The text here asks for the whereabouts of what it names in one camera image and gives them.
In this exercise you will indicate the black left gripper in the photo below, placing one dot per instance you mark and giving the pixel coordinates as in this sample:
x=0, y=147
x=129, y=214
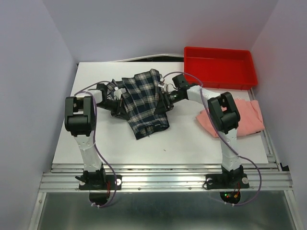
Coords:
x=120, y=111

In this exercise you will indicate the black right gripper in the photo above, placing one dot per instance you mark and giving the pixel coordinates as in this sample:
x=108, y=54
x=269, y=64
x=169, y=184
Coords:
x=164, y=104

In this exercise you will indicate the navy plaid skirt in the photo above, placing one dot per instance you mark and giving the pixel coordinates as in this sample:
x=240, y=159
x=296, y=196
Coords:
x=140, y=100

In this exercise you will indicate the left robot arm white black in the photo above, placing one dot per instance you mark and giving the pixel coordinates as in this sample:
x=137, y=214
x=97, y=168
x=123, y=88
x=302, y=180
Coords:
x=81, y=119

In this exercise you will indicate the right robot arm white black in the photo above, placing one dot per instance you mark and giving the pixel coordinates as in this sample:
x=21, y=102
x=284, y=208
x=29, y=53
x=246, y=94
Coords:
x=221, y=110

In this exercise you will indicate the red plastic bin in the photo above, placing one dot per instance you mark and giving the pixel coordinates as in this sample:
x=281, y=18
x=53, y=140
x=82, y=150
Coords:
x=220, y=68

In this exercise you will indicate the pink folded skirt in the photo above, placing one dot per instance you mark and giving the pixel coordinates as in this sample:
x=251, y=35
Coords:
x=251, y=121

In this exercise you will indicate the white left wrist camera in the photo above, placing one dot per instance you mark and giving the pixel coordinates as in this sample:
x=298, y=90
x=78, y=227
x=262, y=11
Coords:
x=119, y=91

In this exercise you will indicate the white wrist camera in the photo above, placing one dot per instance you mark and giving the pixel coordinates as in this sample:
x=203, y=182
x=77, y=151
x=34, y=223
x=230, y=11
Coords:
x=119, y=91
x=162, y=84

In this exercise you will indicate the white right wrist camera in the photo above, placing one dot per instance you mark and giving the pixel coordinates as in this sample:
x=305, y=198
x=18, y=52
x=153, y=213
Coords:
x=162, y=84

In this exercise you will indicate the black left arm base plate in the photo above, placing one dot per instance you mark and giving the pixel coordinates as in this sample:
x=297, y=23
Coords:
x=100, y=190

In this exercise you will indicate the aluminium rail frame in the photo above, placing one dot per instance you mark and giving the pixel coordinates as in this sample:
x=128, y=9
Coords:
x=162, y=178

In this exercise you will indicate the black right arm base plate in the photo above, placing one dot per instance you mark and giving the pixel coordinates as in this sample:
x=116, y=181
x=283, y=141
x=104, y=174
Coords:
x=230, y=187

